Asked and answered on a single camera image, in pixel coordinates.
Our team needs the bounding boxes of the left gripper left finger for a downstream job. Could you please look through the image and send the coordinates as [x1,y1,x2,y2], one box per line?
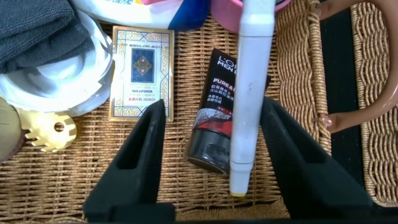
[83,99,177,222]

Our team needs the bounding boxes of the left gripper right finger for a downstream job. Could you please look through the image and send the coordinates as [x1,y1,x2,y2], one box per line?
[259,96,376,220]

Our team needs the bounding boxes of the black cosmetic tube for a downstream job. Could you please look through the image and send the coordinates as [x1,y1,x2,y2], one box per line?
[183,47,272,175]

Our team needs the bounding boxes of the white marker pen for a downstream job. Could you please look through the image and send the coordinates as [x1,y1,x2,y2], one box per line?
[229,0,277,197]

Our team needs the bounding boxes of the small yellow toy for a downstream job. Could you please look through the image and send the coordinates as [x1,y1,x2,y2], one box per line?
[17,107,78,153]

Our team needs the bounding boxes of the cream box blue emblem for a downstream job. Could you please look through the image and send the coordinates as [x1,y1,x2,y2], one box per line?
[108,25,175,123]

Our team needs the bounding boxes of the white round container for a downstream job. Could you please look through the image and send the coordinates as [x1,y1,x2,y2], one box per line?
[0,9,114,118]

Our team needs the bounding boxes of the white plastic packet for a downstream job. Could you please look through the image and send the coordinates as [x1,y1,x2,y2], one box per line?
[72,0,184,29]

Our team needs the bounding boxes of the grey folded cloth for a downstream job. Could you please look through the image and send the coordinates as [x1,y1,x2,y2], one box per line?
[0,0,94,75]

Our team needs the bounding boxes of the wicker basket brown handles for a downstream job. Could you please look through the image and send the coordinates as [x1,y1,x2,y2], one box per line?
[350,0,398,208]
[0,0,398,224]

